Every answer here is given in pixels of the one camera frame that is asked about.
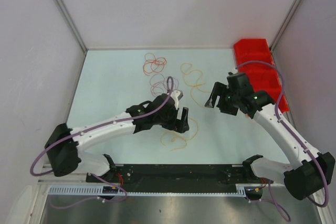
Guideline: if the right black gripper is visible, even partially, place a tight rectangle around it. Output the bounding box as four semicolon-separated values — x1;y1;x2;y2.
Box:
204;82;240;116

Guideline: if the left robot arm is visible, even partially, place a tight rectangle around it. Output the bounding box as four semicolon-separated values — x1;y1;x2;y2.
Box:
45;92;190;182

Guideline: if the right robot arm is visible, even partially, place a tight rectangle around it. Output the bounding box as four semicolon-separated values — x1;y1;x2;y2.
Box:
205;72;335;200

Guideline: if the red compartment bin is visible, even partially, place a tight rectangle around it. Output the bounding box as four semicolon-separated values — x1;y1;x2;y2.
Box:
233;38;282;101

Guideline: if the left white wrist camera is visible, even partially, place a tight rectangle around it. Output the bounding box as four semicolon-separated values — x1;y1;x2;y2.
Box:
170;90;183;109

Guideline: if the pink wire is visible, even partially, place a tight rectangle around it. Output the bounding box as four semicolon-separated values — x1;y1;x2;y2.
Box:
149;73;180;98

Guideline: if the red orange wire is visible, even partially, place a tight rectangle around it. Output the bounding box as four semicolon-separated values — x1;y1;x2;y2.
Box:
142;52;168;75

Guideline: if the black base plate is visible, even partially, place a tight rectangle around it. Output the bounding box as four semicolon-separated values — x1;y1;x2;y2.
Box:
86;163;274;194

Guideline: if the grey slotted cable duct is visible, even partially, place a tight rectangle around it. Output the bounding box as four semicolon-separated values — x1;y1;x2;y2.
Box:
48;184;266;197

